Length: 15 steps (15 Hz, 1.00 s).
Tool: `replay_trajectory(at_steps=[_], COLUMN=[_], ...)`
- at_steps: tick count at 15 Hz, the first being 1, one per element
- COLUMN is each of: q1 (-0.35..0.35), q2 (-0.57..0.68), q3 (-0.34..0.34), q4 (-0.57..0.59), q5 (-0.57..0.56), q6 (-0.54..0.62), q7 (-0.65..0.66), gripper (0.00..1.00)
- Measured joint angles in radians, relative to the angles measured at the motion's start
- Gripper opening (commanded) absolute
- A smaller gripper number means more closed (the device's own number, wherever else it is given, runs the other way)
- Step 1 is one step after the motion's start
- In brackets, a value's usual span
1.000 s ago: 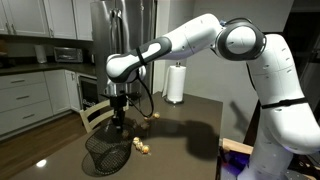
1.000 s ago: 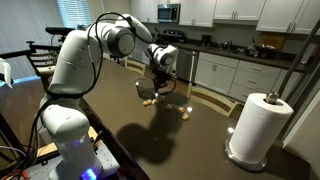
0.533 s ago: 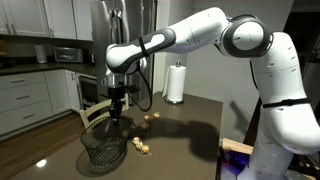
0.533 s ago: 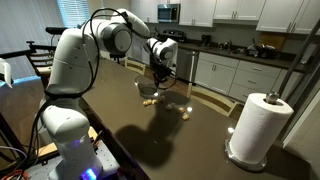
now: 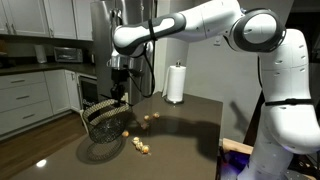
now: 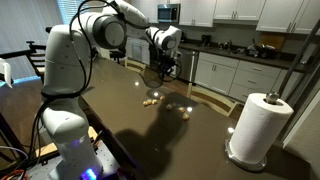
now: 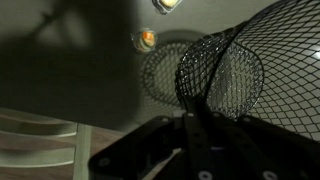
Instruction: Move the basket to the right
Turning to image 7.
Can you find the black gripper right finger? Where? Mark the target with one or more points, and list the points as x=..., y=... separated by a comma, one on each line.
x=266, y=146

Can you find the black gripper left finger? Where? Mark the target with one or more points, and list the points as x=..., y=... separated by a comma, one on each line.
x=133, y=150

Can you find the white wooden chair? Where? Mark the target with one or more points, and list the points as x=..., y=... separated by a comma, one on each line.
x=40, y=146

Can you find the wrapped round candy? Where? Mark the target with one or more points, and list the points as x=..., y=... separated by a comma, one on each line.
x=145, y=40
x=166, y=3

